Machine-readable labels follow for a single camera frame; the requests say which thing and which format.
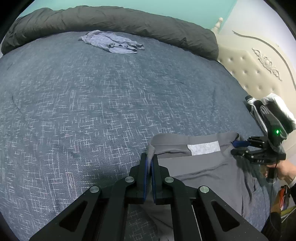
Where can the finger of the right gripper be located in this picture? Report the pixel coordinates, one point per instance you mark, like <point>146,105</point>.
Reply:
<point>240,144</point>
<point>242,151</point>

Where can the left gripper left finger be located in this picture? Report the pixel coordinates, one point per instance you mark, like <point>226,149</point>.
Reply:
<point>99,213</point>

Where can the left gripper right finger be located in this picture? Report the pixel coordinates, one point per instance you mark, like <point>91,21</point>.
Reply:
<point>198,213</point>

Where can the grey shorts garment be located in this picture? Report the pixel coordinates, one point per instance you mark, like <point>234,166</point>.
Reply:
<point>207,161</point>

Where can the person right forearm sleeve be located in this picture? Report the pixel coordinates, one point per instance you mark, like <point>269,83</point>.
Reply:
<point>272,227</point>

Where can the person right hand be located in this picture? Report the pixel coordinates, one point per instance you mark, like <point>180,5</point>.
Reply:
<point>285,170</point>

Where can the black folded garment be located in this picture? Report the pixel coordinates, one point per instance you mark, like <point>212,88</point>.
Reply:
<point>287,121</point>

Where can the black white striped garment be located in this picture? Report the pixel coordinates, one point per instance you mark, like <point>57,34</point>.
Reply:
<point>258,111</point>

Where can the white folded garment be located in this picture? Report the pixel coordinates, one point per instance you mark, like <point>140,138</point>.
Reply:
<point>279,102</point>

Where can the cream tufted headboard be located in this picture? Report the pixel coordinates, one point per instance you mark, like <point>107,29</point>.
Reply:
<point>258,64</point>

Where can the dark blue patterned bedspread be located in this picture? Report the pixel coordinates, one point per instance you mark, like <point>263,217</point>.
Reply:
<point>74,115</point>

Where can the light blue crumpled garment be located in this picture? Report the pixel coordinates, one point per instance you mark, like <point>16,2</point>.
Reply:
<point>111,42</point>

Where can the rolled dark grey duvet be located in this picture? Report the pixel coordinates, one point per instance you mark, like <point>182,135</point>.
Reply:
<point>45,21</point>

